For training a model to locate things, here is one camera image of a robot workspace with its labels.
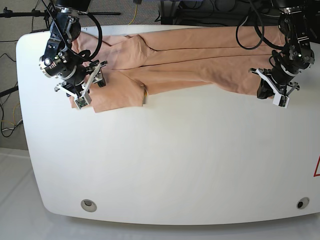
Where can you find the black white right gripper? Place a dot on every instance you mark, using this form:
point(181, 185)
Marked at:
point(83, 77)

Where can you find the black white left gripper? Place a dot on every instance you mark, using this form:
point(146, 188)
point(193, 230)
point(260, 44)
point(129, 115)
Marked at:
point(277, 80)

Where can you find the peach pink T-shirt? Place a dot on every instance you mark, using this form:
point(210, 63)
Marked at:
point(150, 63)

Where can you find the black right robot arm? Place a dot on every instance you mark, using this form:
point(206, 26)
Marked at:
point(59, 59)

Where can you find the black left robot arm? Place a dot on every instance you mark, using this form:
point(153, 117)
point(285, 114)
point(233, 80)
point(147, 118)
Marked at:
point(299, 22)

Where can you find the right table grommet hole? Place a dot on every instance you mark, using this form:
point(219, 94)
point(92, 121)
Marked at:
point(303, 203)

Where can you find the table grommet hole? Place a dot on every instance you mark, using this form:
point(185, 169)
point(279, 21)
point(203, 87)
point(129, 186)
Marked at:
point(88, 205)
point(303, 203)

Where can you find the left table grommet hole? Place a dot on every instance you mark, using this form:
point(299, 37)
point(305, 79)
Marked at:
point(88, 205)

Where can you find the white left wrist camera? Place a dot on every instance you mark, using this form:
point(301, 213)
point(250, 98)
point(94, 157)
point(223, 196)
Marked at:
point(281, 100)

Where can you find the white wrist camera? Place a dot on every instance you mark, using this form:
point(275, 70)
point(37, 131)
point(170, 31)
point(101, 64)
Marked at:
point(281, 100)
point(82, 102)

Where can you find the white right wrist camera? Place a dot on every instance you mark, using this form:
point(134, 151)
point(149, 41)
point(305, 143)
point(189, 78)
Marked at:
point(82, 102)

